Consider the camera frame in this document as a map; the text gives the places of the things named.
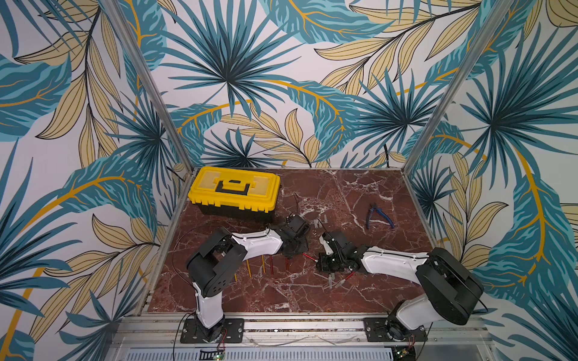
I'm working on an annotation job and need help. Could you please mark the blue handled pliers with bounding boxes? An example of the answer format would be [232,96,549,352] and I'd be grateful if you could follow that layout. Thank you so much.
[365,203,396,230]

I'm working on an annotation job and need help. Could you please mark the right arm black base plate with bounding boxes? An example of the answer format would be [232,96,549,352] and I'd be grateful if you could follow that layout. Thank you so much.
[363,317,427,343]

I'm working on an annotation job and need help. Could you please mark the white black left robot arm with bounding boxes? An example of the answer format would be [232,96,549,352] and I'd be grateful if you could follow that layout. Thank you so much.
[186,215,310,332]

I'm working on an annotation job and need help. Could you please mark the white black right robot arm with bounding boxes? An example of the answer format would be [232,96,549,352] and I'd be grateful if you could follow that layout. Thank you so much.
[316,232,483,341]

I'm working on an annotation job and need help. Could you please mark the yellow black plastic toolbox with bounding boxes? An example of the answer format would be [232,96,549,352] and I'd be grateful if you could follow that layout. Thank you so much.
[188,166,281,223]

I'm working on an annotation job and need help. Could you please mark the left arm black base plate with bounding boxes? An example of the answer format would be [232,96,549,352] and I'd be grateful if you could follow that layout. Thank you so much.
[180,317,245,344]

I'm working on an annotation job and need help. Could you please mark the red carving knife angled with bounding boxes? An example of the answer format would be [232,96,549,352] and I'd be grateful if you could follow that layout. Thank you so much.
[335,272,357,288]

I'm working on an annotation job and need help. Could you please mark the aluminium front frame rail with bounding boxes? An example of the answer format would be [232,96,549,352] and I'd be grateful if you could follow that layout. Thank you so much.
[111,312,493,348]

